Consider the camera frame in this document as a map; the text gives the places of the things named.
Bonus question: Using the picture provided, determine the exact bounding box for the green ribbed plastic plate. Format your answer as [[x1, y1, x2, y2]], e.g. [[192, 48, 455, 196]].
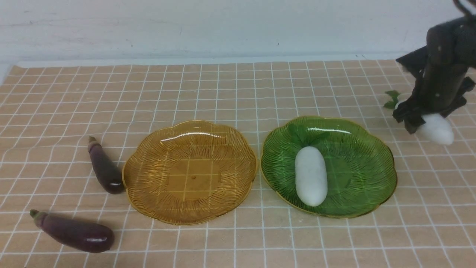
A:
[[260, 116, 398, 218]]

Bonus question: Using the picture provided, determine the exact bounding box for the purple eggplant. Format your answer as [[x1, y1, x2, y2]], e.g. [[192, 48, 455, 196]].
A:
[[29, 209, 115, 254], [88, 136, 125, 194]]

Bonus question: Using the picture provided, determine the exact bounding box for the beige checkered tablecloth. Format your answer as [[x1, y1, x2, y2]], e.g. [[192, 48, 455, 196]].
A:
[[0, 60, 476, 268]]

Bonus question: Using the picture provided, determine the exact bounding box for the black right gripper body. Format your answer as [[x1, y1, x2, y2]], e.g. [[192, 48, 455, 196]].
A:
[[392, 17, 476, 134]]

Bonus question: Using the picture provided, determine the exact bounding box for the amber ribbed plastic plate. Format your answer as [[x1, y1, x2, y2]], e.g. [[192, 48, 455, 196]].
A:
[[122, 120, 258, 226]]

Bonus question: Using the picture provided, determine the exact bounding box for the white radish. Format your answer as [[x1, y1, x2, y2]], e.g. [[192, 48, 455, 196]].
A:
[[288, 124, 328, 207], [384, 90, 454, 146]]

